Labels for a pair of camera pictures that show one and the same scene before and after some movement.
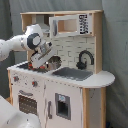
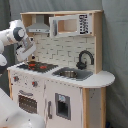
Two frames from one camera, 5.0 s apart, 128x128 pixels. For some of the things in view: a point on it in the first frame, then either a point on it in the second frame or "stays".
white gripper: [41, 54] -> [25, 48]
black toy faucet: [82, 65] stays
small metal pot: [54, 62] -> [68, 74]
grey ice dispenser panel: [63, 106] stays
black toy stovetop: [28, 65] stays
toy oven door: [27, 104] stays
